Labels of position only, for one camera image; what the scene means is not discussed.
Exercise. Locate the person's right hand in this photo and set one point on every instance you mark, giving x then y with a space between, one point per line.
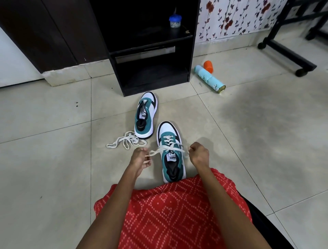
199 154

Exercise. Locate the person's left hand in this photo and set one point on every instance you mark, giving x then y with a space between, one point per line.
137 157

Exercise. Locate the person's left fingers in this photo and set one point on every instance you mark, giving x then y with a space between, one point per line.
147 157

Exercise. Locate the person's right fingers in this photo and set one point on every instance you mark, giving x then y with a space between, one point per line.
192 150

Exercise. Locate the white shoelace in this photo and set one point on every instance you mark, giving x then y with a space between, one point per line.
125 140
166 149

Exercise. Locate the person's right forearm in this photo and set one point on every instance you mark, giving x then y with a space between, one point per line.
230 207

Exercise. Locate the person's left forearm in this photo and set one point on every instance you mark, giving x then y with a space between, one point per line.
110 205

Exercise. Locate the laced teal white sneaker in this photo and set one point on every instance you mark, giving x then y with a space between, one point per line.
170 151

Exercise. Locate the loose white shoelace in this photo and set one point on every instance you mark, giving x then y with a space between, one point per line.
125 140

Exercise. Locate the unlaced teal white sneaker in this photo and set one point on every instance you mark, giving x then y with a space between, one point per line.
145 115

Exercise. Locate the red patterned dress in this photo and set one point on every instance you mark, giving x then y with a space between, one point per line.
169 215

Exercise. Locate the light blue spray can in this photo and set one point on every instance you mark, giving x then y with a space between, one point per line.
209 79

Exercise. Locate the orange spray can cap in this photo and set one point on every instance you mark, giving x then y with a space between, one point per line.
208 66

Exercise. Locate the black trousers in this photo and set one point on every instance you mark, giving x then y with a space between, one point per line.
264 225

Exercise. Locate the black wooden shelf cabinet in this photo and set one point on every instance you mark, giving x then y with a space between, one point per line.
151 43

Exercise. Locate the blue lidded plastic jar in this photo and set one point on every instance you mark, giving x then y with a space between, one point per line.
175 21

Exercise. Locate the black metal wheeled stand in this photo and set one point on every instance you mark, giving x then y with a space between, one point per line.
292 36

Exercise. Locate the dark brown wooden wardrobe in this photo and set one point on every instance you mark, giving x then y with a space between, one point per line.
48 33

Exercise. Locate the white door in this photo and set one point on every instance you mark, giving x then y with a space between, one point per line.
14 61

